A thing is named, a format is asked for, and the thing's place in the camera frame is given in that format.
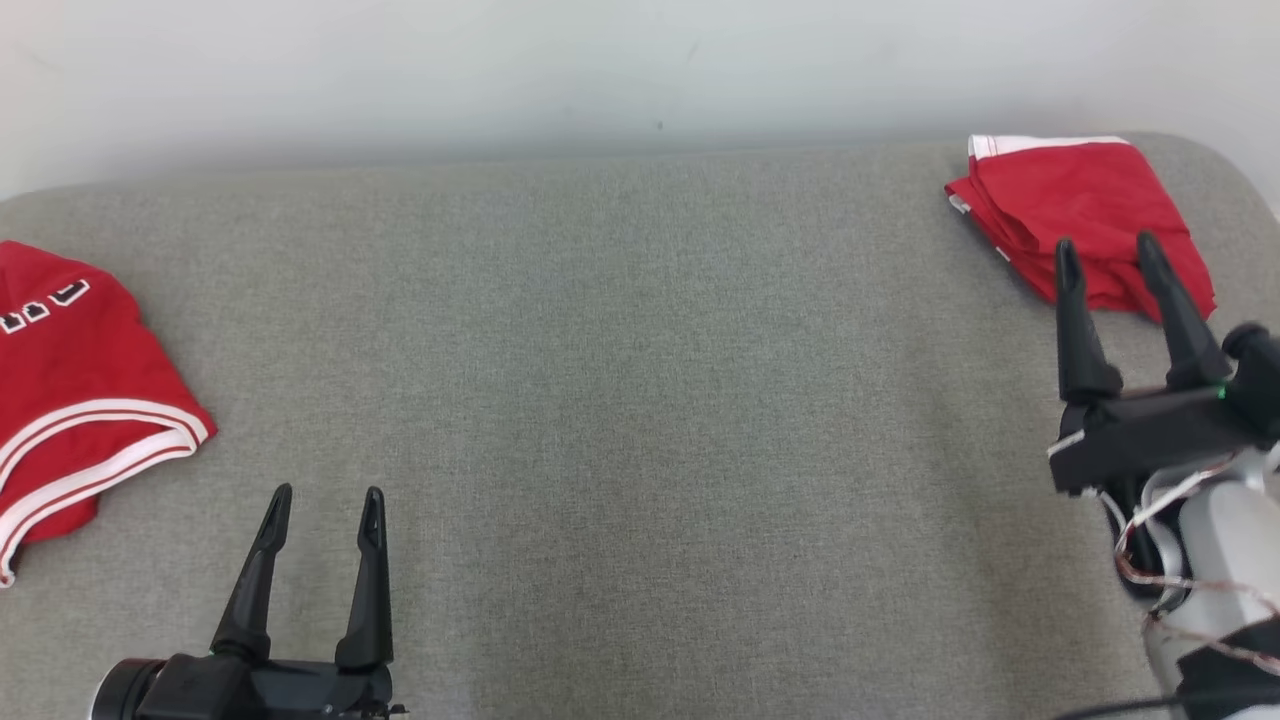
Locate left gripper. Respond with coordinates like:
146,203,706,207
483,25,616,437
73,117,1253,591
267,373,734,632
134,483,407,720

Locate red Bulls 23 jersey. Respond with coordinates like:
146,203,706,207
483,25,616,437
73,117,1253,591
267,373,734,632
0,240,219,589

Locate red shorts with white stripe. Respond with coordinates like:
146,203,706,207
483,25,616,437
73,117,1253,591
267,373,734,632
945,135,1217,324

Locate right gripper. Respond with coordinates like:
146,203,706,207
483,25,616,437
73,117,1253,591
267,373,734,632
1046,231,1267,497

